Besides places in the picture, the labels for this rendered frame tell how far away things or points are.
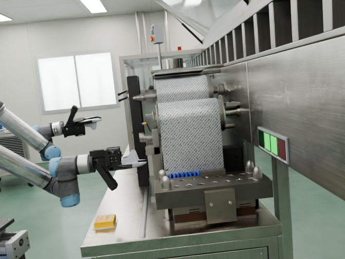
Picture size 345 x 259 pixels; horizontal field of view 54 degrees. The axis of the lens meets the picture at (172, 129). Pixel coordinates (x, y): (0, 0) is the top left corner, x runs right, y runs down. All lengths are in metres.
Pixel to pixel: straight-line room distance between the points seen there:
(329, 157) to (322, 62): 0.18
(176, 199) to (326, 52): 0.69
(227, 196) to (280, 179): 0.47
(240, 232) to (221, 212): 0.09
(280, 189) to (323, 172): 0.84
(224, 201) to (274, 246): 0.22
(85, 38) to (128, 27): 0.87
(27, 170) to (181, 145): 0.60
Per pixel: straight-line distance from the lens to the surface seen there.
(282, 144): 0.95
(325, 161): 0.76
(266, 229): 1.20
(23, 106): 7.36
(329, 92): 0.71
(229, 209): 1.19
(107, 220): 1.28
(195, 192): 1.17
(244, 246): 1.20
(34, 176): 1.44
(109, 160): 1.31
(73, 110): 1.86
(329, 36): 0.71
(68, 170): 1.34
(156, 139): 1.39
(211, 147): 1.34
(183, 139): 1.32
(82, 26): 7.10
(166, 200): 1.17
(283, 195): 1.61
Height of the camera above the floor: 1.39
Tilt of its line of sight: 8 degrees down
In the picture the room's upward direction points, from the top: 6 degrees counter-clockwise
